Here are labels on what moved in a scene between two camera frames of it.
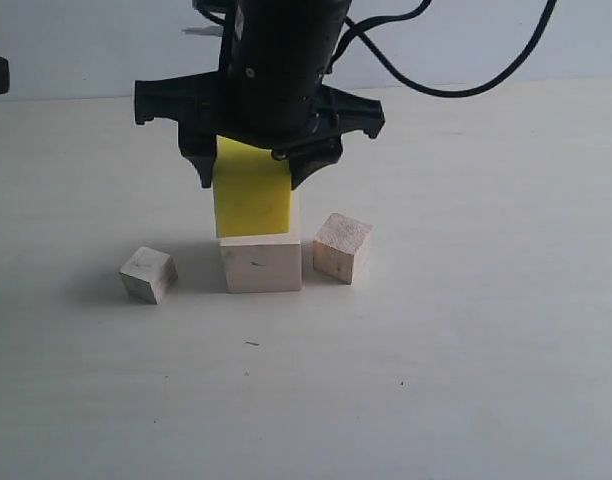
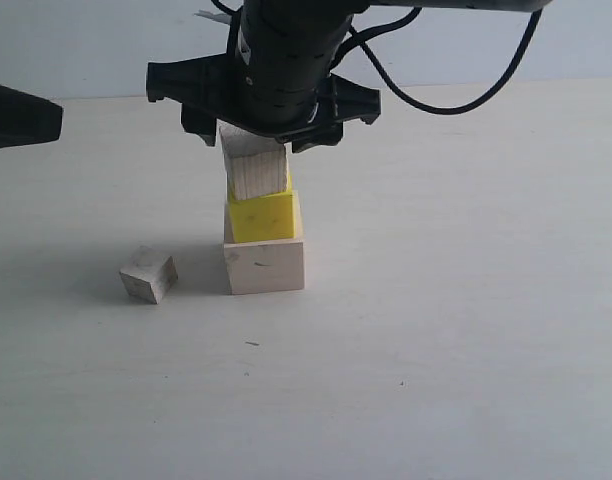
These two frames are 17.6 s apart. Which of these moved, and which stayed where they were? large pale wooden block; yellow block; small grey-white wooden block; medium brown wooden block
Moved: medium brown wooden block; yellow block
Stayed: large pale wooden block; small grey-white wooden block
